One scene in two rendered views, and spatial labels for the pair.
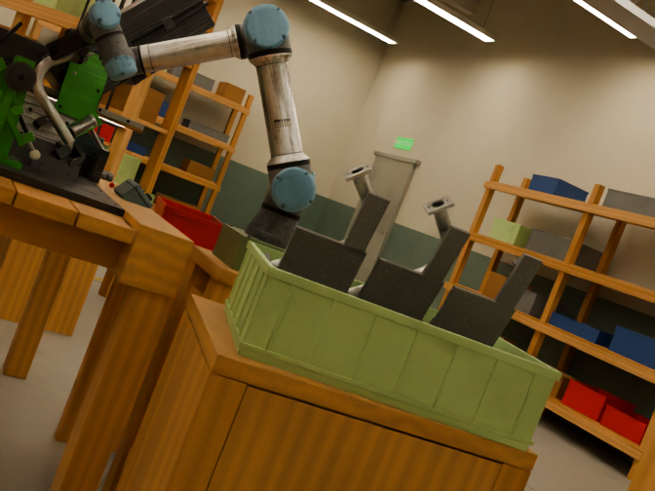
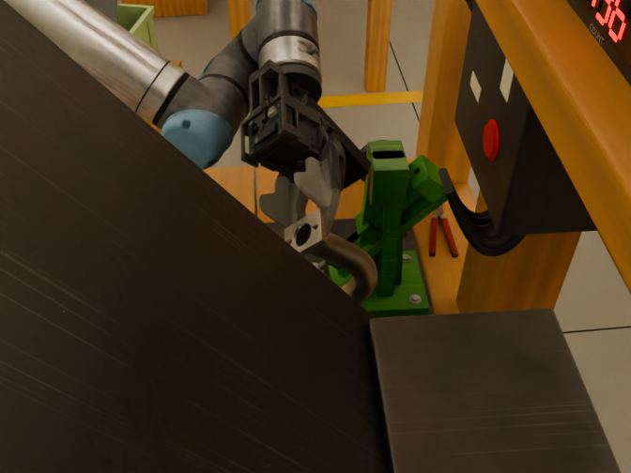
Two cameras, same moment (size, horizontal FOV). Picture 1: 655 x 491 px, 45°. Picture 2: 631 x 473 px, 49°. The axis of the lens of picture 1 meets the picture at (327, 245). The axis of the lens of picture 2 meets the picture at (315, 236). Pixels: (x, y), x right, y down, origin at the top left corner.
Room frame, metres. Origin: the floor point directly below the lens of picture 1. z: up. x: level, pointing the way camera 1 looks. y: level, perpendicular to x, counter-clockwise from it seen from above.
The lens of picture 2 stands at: (2.78, 1.10, 1.75)
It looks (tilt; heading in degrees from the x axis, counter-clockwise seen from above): 44 degrees down; 203
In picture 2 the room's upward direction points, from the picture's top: straight up
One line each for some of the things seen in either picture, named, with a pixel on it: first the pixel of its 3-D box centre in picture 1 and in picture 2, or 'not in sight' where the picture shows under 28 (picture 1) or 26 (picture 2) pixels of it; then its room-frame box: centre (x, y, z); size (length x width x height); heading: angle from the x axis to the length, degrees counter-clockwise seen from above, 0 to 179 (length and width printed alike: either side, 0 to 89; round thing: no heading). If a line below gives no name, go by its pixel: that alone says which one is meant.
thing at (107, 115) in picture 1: (81, 104); not in sight; (2.55, 0.90, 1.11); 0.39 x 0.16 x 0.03; 117
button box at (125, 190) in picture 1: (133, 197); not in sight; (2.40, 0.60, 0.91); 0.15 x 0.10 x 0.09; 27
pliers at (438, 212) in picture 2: not in sight; (439, 225); (1.84, 0.95, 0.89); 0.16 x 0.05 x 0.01; 20
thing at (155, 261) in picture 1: (107, 211); not in sight; (2.56, 0.70, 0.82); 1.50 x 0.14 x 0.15; 27
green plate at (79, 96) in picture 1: (82, 85); not in sight; (2.39, 0.86, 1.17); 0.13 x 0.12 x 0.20; 27
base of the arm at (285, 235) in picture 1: (275, 225); not in sight; (2.26, 0.16, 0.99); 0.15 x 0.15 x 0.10
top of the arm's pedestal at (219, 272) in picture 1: (254, 279); not in sight; (2.26, 0.16, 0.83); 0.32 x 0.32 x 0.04; 25
